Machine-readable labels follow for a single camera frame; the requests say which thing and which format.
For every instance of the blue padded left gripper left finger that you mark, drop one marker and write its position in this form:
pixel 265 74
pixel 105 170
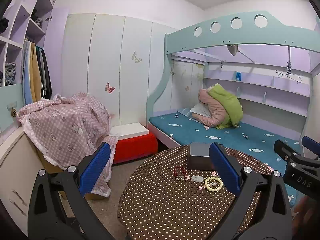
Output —
pixel 58 208

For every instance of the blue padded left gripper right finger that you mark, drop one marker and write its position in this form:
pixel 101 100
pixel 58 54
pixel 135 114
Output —
pixel 272 216

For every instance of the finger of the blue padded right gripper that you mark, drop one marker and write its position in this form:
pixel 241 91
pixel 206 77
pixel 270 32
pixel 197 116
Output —
pixel 288 154
pixel 311 145

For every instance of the dark metal jewelry box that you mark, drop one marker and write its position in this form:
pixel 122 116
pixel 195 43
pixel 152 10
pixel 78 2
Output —
pixel 198 157

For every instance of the person's right hand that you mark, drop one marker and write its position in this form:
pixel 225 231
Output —
pixel 303 212

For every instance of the cream drawer cabinet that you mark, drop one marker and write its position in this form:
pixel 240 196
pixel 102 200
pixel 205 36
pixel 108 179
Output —
pixel 20 165

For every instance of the green quilted blanket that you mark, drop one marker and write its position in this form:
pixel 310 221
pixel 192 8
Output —
pixel 230 103

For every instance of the pink padded jacket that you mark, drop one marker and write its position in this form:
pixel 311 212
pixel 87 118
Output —
pixel 217 111

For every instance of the pink checked cloth cover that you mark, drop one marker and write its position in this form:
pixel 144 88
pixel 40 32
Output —
pixel 65 130

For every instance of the white pillow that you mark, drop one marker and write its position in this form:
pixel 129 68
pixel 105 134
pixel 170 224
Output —
pixel 201 109

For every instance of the red storage ottoman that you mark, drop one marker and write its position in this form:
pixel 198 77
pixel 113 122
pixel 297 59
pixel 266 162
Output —
pixel 135 148

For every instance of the blue candy print mattress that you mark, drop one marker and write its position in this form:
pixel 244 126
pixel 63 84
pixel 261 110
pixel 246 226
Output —
pixel 248 139

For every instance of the brown polka dot tablecloth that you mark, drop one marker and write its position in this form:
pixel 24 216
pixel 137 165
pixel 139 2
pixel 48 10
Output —
pixel 154 205

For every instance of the white board on ottoman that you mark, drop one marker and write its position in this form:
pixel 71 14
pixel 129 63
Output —
pixel 129 131

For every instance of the hanging clothes row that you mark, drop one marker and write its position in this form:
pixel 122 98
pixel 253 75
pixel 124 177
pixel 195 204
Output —
pixel 35 77

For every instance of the white wardrobe doors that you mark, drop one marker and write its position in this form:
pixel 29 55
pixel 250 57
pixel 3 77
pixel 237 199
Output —
pixel 97 49

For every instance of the lilac open shelf unit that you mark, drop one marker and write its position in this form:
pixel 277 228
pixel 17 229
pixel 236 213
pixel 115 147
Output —
pixel 28 19

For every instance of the lilac bed wall shelves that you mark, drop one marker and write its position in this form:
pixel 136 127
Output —
pixel 272 91

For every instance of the wire clothes hanger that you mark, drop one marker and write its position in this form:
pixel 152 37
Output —
pixel 290 75

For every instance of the teal bunk bed frame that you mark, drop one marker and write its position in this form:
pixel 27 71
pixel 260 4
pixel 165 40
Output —
pixel 249 42

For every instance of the pink butterfly wall sticker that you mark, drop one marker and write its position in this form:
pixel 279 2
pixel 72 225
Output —
pixel 109 88

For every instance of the pale butterfly wall sticker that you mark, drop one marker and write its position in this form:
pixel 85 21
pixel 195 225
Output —
pixel 135 58

